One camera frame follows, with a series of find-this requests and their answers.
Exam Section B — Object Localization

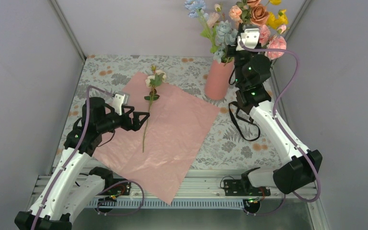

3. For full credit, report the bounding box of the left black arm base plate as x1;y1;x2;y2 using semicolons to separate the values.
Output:
105;178;131;196

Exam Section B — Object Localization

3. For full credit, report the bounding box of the peach rose flower stem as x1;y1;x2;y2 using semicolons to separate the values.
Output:
229;5;242;23

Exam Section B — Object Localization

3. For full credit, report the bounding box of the light blue peony flower stem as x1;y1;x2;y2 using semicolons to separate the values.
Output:
212;20;238;63

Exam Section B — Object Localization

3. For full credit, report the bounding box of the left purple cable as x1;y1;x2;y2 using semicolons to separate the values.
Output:
30;85;116;230

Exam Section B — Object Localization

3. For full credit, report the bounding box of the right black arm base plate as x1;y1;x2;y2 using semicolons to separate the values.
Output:
223;179;271;197

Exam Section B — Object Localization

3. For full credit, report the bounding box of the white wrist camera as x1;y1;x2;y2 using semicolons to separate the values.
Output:
111;91;129;115
236;26;260;51

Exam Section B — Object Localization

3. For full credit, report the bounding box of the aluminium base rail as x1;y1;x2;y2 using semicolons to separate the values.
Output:
33;160;320;209

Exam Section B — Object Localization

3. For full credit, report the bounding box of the floral patterned table mat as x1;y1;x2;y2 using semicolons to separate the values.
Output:
58;55;281;170

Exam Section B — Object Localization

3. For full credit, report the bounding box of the orange red flower stem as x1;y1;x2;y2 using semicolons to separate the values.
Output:
236;0;269;26

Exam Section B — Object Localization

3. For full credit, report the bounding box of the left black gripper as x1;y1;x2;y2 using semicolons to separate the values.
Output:
97;105;149;134

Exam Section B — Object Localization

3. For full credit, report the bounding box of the pink cylindrical vase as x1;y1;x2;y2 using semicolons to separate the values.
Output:
204;60;234;100

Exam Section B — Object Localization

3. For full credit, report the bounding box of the purple cable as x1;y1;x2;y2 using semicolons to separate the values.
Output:
239;39;322;203
30;85;116;230

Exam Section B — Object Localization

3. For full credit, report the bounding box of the purple pink wrapping paper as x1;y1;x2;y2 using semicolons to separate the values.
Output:
94;72;219;204

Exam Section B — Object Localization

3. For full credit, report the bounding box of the bright pink rose flower stem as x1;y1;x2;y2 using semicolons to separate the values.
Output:
259;24;287;49

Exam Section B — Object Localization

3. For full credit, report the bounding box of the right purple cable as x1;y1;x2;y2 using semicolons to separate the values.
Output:
239;39;322;203

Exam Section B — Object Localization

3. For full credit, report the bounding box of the black gold-lettered ribbon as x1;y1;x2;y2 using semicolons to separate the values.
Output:
228;101;263;142

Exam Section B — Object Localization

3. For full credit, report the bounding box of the yellow flower stem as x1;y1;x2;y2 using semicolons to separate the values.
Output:
266;9;288;30

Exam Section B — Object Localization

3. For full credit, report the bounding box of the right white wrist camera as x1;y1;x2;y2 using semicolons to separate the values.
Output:
236;26;260;51

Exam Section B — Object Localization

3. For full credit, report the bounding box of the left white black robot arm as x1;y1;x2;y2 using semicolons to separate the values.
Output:
14;97;150;230

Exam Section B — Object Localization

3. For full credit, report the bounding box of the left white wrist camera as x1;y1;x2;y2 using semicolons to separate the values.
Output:
111;91;129;115

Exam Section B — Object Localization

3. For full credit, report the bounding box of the white rose flower stem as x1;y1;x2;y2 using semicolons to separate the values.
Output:
141;65;168;154

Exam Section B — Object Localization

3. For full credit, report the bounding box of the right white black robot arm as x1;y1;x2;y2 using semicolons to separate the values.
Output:
227;29;322;195

